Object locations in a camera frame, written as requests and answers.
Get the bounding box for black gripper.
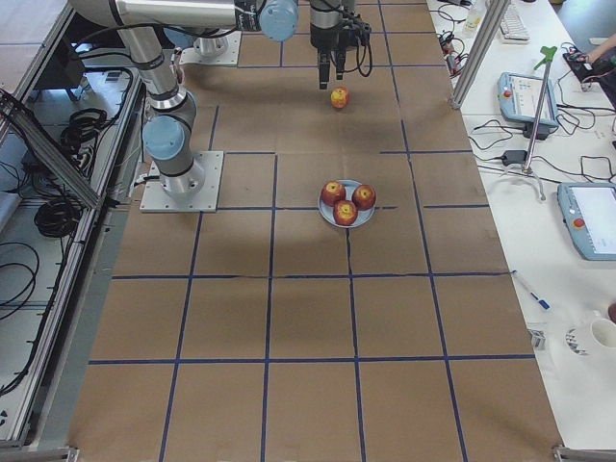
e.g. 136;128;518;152
309;0;372;90

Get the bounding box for yellow-red apple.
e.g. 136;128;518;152
330;87;350;110

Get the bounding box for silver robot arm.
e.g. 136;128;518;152
71;1;372;198
164;26;228;57

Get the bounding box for red apple plate back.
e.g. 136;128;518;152
320;181;347;207

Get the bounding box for red apple plate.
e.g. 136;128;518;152
320;181;347;207
351;184;376;211
332;200;358;227

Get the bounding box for red apple plate outer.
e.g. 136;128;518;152
351;184;376;211

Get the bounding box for light blue plate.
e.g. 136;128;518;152
319;179;376;229

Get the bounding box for red apple plate front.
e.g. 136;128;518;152
332;200;358;227

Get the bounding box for plastic bottle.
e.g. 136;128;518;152
462;0;485;38

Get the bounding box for white keyboard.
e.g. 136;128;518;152
500;3;530;45

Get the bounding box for teach pendant far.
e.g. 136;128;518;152
497;72;558;128

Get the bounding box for teach pendant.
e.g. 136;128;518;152
497;72;558;128
556;183;615;261

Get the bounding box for black power adapter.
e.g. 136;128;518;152
500;149;527;166

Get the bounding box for green clamp on rod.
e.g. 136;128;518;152
522;46;557;175

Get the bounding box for teach pendant near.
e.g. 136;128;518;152
556;183;615;261

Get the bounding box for blue white pen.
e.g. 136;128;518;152
511;269;551;311

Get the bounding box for white mug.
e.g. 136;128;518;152
565;318;615;357

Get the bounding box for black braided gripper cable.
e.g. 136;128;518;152
353;18;375;77

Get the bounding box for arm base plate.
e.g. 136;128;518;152
179;32;242;66
140;151;224;213

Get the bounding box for aluminium frame post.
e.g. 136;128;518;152
449;0;510;110

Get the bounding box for coiled black cables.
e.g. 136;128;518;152
34;199;81;240

